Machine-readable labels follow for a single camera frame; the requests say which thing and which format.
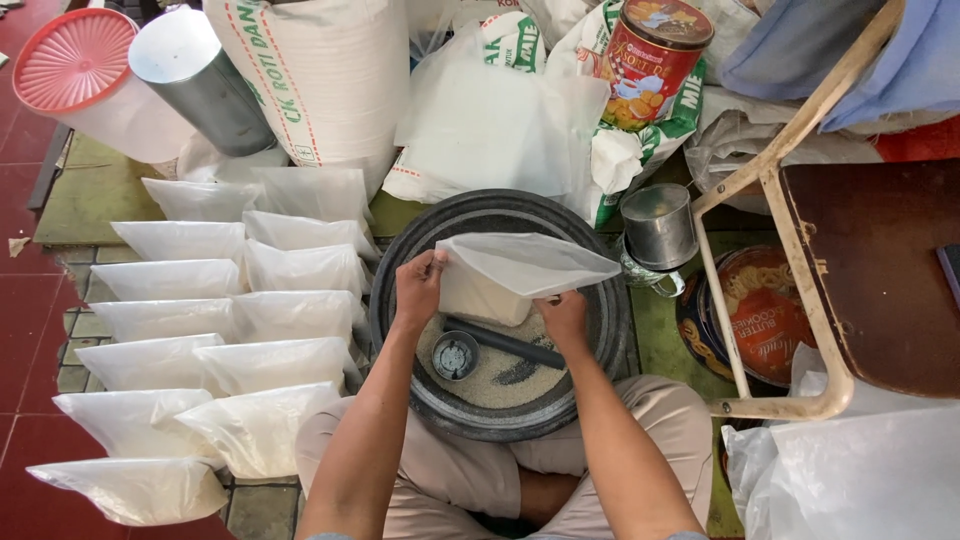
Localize person's left hand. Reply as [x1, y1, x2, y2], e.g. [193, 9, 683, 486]
[394, 249, 450, 332]

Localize person's right hand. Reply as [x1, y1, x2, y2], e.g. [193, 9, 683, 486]
[532, 290, 591, 360]

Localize clear plastic bag with grain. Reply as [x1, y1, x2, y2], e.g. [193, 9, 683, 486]
[434, 231, 623, 328]

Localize round black basin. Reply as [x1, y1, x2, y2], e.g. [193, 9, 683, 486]
[368, 188, 633, 444]

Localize heap of white grain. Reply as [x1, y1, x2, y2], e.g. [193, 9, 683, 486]
[414, 309, 571, 411]

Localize glass mug with green print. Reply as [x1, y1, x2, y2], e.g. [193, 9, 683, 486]
[615, 235, 688, 300]

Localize metal measuring mug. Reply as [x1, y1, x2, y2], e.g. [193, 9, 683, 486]
[620, 183, 701, 273]

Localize person's beige trousers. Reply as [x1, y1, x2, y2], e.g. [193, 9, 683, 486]
[294, 374, 715, 540]

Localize pile of empty plastic bags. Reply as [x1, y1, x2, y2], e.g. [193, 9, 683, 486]
[393, 21, 613, 220]

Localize round red cookie tin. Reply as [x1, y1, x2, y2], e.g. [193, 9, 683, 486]
[674, 243, 820, 389]

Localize rows of filled plastic bags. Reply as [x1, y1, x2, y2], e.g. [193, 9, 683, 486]
[25, 166, 381, 528]

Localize white sack with green print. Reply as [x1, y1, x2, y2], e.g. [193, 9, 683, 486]
[381, 9, 708, 229]

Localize large white woven sack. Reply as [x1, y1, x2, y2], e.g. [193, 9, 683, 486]
[202, 0, 413, 201]

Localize crumpled white sack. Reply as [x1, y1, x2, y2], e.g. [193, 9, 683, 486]
[683, 84, 888, 217]

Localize red biscuit tin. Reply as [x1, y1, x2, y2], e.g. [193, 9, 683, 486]
[599, 0, 716, 133]

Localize tall metal cylinder can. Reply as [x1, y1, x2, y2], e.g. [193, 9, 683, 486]
[126, 6, 278, 159]

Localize cream metal chair brown seat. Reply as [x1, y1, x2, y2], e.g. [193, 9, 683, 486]
[689, 0, 960, 423]

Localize white plastic bag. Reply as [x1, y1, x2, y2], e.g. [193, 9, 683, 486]
[720, 343, 960, 540]

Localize green floor mat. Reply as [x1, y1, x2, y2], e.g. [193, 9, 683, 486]
[33, 132, 181, 249]

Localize blue cloth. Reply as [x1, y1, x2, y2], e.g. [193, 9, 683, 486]
[715, 0, 960, 134]

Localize white container with pink lid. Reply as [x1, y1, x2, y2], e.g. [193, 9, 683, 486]
[12, 6, 198, 165]

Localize metal scoop with black handle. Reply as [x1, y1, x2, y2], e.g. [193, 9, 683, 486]
[431, 315, 568, 383]

